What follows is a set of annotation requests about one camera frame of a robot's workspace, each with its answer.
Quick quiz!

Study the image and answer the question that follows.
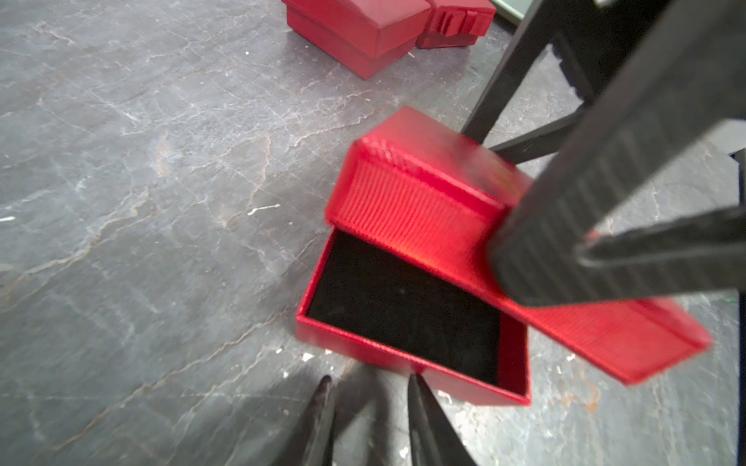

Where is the red jewelry box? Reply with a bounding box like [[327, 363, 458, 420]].
[[295, 230, 532, 406]]

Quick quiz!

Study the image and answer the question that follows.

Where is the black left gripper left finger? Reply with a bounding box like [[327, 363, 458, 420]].
[[272, 375, 337, 466]]

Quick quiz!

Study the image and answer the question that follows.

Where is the mint green toaster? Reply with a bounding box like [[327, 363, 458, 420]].
[[491, 0, 532, 25]]

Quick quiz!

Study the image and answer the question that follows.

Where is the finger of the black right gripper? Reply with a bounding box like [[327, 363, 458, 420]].
[[462, 0, 669, 165], [489, 1, 745, 307]]

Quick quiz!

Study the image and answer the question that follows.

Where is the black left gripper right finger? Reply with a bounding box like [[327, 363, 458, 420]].
[[407, 373, 476, 466]]

